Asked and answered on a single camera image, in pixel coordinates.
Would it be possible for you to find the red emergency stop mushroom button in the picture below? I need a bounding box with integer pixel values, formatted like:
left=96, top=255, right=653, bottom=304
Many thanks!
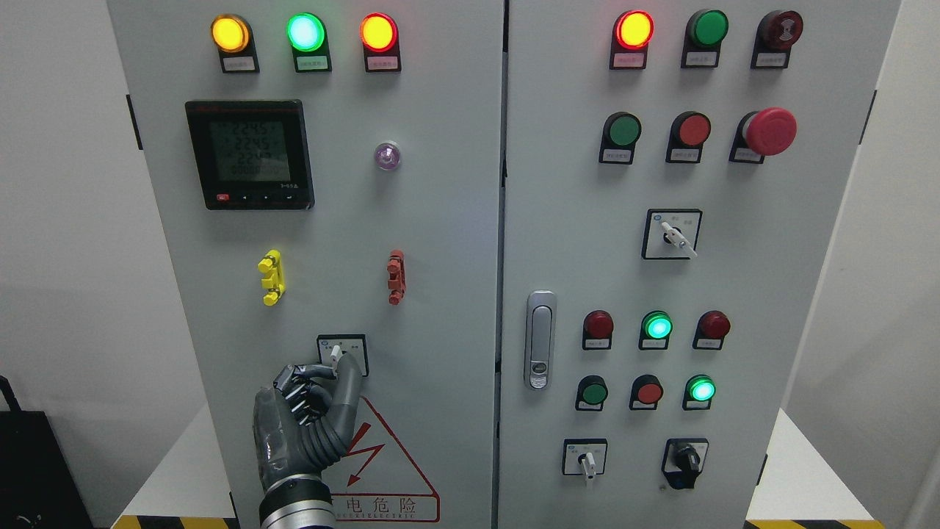
left=728, top=107, right=798, bottom=164

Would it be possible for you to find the green lit indicator light lower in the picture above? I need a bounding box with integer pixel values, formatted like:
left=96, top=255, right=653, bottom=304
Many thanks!
left=682, top=374, right=716, bottom=411

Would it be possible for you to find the green lit indicator light middle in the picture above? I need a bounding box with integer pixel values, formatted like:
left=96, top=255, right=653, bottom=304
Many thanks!
left=637, top=309, right=673, bottom=350

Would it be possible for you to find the yellow plastic clip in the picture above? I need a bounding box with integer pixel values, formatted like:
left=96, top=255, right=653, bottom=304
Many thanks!
left=256, top=248, right=286, bottom=306

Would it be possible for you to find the black digital power meter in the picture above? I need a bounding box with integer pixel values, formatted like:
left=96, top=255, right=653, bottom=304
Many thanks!
left=185, top=99, right=315, bottom=210

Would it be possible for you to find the green push button top right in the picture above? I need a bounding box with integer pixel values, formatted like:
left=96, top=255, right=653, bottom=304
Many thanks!
left=681, top=9, right=729, bottom=69

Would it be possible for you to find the black bag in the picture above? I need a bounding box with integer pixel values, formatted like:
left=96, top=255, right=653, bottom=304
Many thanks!
left=1, top=376, right=92, bottom=528

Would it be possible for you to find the green push button second row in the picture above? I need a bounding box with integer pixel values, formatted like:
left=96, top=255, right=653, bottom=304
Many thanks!
left=598, top=112, right=642, bottom=165

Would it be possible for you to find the yellow indicator light top left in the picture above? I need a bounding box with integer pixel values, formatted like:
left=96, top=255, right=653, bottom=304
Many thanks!
left=209, top=13, right=261, bottom=73

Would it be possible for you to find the red lit indicator light right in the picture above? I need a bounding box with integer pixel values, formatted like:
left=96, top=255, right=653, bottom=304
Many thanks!
left=609, top=10, right=654, bottom=71

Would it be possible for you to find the red push button second row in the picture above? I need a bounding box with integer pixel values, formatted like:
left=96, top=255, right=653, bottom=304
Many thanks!
left=665, top=111, right=712, bottom=164

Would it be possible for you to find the dark red indicator light right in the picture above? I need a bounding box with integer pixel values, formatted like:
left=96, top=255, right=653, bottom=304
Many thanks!
left=693, top=309, right=731, bottom=350

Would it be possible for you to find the black rotary knob switch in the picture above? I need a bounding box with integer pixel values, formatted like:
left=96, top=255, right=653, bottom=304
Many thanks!
left=661, top=438, right=709, bottom=490

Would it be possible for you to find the grey cabinet right door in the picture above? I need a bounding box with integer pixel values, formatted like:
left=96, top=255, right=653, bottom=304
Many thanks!
left=496, top=1, right=900, bottom=528

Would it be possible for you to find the grey cabinet door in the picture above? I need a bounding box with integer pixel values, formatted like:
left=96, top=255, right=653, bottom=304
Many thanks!
left=107, top=1, right=504, bottom=528
left=496, top=1, right=900, bottom=528

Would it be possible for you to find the dark red buzzer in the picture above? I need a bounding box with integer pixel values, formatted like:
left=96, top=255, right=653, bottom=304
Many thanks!
left=750, top=10, right=803, bottom=70

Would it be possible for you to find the green lit indicator light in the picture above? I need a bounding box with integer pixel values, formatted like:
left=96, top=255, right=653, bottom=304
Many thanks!
left=637, top=309, right=673, bottom=350
left=682, top=374, right=716, bottom=411
left=286, top=11, right=332, bottom=73

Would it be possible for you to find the grey cabinet left door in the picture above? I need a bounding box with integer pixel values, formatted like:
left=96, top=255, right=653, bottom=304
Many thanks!
left=107, top=1, right=504, bottom=528

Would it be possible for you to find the dark red indicator light left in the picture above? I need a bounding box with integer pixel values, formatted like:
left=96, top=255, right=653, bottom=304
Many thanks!
left=582, top=309, right=614, bottom=350

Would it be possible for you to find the small purple clear indicator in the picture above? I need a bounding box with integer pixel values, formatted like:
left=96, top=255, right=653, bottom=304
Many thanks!
left=373, top=141, right=402, bottom=171

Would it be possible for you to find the red-rimmed yellow indicator light left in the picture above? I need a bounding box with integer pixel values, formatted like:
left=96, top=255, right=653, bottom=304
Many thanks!
left=360, top=12, right=402, bottom=73

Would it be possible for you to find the red push button lower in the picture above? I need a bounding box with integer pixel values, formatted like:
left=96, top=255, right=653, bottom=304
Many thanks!
left=629, top=374, right=664, bottom=411

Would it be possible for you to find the dark red indicator light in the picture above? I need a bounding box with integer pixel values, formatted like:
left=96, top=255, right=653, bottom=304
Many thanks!
left=693, top=309, right=731, bottom=350
left=582, top=309, right=614, bottom=350

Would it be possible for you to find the silver cabinet door handle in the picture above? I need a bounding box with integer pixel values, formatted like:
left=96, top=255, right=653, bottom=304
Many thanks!
left=524, top=290, right=557, bottom=389

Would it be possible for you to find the red electrical hazard warning sticker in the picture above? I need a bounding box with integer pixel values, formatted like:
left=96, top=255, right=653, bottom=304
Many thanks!
left=322, top=396, right=441, bottom=525

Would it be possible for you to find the green push button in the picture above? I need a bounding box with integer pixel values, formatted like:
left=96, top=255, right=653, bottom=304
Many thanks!
left=681, top=9, right=729, bottom=69
left=574, top=375, right=609, bottom=411

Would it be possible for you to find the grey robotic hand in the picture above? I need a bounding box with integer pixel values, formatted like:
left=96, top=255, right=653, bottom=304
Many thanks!
left=254, top=352, right=363, bottom=492

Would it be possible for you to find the green lit indicator light top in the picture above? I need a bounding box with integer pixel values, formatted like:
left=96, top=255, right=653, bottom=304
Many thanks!
left=286, top=11, right=332, bottom=73

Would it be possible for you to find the white rotary selector switch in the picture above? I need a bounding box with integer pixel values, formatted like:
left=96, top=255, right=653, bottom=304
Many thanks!
left=562, top=438, right=608, bottom=484
left=316, top=334, right=369, bottom=376
left=641, top=209, right=703, bottom=260

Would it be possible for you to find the red-brown plastic clip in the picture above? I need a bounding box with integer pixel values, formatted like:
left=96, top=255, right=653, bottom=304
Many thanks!
left=386, top=250, right=407, bottom=306

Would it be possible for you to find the green push button lower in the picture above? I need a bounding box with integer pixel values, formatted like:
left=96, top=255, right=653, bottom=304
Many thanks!
left=574, top=375, right=609, bottom=411

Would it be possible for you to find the white platform base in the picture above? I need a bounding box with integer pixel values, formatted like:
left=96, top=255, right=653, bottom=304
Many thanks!
left=113, top=405, right=239, bottom=528

